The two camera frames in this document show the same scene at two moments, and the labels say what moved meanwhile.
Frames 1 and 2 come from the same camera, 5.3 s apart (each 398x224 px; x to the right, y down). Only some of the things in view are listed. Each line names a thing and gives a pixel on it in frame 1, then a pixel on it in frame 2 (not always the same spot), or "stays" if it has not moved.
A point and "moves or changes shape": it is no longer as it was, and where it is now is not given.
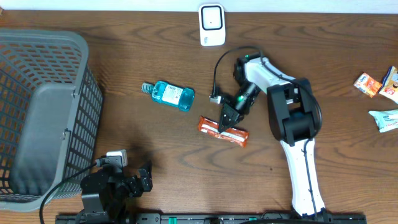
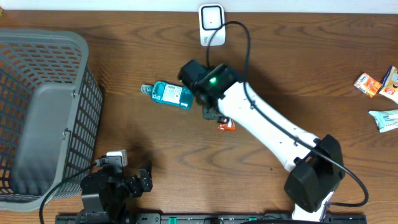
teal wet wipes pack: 385,120 stays
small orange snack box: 367,84 stays
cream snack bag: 389,87 stays
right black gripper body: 240,102 to 208,114
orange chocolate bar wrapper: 235,135 moves or changes shape
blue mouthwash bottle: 164,92 stays
